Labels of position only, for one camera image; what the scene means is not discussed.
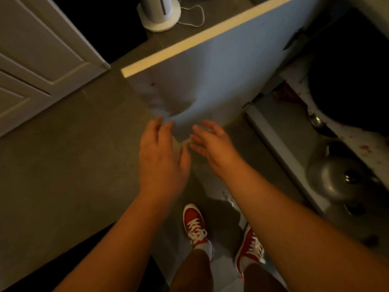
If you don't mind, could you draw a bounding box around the person's right hand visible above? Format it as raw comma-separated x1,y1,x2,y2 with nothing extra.
189,120,244,180

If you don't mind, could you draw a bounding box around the person's left hand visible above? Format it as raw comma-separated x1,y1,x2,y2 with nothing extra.
138,117,192,205

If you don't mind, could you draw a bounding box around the person's left forearm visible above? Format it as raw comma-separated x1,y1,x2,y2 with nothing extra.
52,191,183,292

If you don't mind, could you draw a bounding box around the person's right forearm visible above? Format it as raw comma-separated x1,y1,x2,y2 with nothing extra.
224,160,389,292

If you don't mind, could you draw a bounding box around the person's left red sneaker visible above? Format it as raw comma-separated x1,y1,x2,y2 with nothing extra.
183,203,215,261

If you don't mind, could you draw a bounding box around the person's red sneaker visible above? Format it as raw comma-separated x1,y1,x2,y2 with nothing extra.
234,223,267,279
183,203,215,261

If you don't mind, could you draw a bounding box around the white cabinet base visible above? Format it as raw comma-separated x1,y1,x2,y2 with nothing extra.
244,93,389,259

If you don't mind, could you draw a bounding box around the grey cabinet door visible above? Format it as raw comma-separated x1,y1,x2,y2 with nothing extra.
121,0,323,144

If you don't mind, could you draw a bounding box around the person's right red sneaker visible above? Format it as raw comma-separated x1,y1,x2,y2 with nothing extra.
234,223,267,279

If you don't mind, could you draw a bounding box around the person's left leg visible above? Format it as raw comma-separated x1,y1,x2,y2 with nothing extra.
170,248,214,292

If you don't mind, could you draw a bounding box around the person's leg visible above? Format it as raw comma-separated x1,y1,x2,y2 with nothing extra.
170,248,214,292
243,263,288,292

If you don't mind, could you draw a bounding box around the metal ladle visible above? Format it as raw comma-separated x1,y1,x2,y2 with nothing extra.
306,107,338,139

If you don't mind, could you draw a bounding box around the metal pot lid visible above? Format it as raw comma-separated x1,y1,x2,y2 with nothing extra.
306,141,382,205

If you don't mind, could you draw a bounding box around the person's right leg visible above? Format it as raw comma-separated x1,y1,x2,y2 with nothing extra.
243,263,288,292

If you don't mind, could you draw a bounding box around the white cabinet shelf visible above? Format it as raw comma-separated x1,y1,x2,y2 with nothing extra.
279,54,389,192

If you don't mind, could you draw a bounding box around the black cooking pan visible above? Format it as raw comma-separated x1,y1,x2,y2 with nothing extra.
283,8,389,138

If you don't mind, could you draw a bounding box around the white panelled door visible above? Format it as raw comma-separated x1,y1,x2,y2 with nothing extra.
0,0,112,138

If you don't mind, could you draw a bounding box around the white cable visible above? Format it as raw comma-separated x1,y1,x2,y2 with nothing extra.
176,4,206,28

